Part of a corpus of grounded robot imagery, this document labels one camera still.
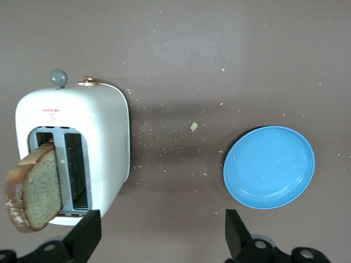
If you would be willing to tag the blue plate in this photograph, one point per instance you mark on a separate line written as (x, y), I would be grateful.
(268, 167)

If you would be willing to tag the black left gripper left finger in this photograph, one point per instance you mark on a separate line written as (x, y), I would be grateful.
(82, 241)

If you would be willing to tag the brown bread slice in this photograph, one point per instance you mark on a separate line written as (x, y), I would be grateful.
(41, 186)

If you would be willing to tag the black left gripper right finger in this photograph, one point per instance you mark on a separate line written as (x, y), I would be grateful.
(238, 241)

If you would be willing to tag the white toaster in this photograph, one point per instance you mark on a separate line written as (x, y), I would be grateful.
(96, 115)

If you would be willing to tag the large bread crumb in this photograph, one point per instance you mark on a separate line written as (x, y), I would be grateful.
(194, 126)

